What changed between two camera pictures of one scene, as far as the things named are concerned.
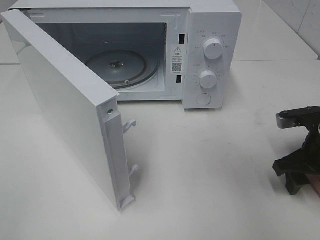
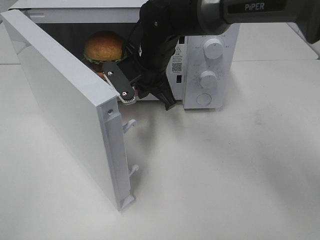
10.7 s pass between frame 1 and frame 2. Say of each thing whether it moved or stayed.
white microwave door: stayed
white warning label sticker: stayed
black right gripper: moved
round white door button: stayed
